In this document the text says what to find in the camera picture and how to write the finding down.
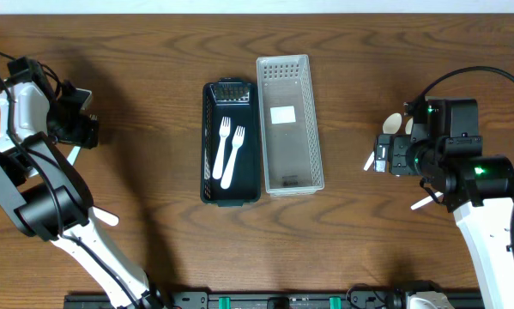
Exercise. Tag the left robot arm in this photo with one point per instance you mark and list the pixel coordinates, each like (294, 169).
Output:
(43, 127)

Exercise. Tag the clear plastic basket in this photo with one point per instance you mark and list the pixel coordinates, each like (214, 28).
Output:
(292, 159)

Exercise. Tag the white spoon leftmost of four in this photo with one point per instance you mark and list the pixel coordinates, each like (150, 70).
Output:
(390, 126)

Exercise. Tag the dark green plastic basket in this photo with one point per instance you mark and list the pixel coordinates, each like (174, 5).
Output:
(236, 99)

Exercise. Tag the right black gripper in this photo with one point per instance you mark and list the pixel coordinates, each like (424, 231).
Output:
(384, 148)

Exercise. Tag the white plastic spoon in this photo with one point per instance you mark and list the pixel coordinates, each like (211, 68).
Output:
(107, 217)

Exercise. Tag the white spoon of four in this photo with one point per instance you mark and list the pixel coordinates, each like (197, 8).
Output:
(390, 126)
(426, 200)
(409, 126)

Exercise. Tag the white plastic fork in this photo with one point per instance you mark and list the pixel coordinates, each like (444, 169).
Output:
(237, 142)
(224, 132)

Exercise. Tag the black mounting rail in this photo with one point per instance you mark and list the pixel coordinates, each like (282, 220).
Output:
(419, 294)

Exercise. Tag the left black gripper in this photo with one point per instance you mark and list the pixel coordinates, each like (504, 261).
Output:
(82, 131)

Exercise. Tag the pale green plastic fork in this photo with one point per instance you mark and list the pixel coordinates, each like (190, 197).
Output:
(72, 156)

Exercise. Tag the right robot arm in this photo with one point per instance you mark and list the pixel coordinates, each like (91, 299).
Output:
(444, 148)

